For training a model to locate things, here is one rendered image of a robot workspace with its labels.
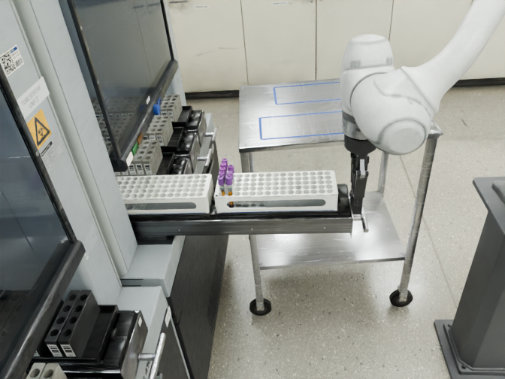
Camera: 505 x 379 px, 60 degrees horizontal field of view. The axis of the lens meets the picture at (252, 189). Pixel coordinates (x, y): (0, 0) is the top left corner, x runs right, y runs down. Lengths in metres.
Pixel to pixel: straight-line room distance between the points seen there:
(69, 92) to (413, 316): 1.53
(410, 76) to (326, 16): 2.53
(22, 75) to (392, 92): 0.59
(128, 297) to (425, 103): 0.74
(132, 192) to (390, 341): 1.16
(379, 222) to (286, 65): 1.82
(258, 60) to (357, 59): 2.52
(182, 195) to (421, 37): 2.65
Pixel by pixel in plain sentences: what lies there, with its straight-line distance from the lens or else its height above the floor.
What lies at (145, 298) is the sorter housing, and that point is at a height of 0.73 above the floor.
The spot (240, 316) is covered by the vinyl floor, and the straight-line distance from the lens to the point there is 1.90.
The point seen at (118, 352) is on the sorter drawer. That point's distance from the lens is 0.89.
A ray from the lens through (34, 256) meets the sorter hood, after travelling 0.75.
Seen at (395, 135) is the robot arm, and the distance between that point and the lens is 0.76.
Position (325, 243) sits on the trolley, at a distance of 1.77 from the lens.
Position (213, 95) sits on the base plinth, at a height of 0.03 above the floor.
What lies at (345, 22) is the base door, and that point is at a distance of 3.33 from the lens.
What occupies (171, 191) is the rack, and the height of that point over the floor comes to 0.86.
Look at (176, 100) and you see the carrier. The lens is 1.53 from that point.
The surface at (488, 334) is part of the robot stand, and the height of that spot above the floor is 0.24.
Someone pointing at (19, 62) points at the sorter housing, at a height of 1.30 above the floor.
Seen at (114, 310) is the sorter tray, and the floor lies 0.83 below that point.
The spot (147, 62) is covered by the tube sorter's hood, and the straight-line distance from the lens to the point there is 1.28.
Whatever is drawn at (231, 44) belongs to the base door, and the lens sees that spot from 3.37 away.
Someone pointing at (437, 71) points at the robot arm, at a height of 1.20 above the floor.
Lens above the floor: 1.51
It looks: 37 degrees down
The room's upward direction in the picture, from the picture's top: 6 degrees counter-clockwise
